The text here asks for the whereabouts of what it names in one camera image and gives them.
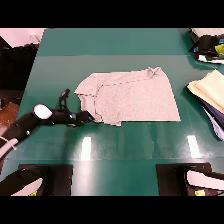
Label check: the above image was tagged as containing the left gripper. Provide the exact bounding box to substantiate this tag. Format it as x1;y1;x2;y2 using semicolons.
67;110;96;128

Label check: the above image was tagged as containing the grey T-shirt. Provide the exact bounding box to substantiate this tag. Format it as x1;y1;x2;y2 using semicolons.
74;66;182;127

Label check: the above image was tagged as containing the cream folded garment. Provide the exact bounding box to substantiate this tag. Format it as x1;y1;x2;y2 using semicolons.
186;69;224;115

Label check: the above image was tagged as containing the dark purple folded garment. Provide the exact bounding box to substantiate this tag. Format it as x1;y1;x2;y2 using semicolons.
199;98;224;132

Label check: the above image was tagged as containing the pale lilac folded garment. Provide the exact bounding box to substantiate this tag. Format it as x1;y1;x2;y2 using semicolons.
202;107;224;142

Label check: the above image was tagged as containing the white garment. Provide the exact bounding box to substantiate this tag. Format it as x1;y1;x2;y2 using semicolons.
190;27;224;38

